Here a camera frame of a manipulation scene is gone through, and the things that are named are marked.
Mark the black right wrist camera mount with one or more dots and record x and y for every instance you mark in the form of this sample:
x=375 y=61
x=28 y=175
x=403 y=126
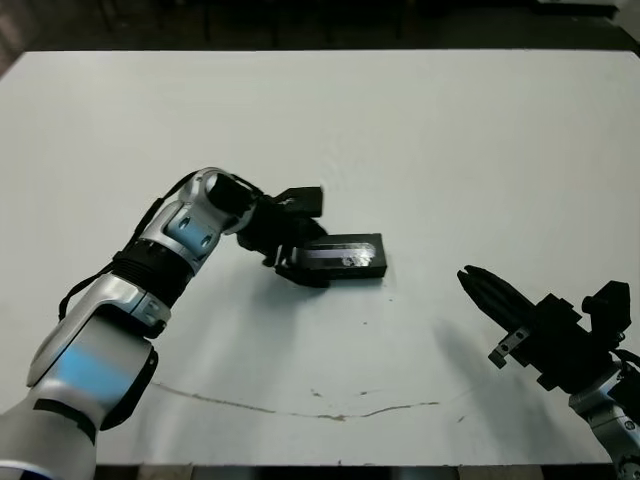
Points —
x=610 y=310

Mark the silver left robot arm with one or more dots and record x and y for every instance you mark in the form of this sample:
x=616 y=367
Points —
x=115 y=310

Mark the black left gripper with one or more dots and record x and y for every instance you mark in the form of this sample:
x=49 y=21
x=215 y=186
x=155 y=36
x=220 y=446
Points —
x=277 y=232

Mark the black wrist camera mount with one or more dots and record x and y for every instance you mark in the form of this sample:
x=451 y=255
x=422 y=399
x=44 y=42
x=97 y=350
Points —
x=305 y=200
x=610 y=310

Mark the black printed box lid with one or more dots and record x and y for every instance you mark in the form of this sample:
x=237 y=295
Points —
x=345 y=257

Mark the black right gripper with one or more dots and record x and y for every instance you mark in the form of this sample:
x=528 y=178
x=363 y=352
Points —
x=560 y=340

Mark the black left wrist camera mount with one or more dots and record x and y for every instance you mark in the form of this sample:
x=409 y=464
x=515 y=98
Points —
x=305 y=200

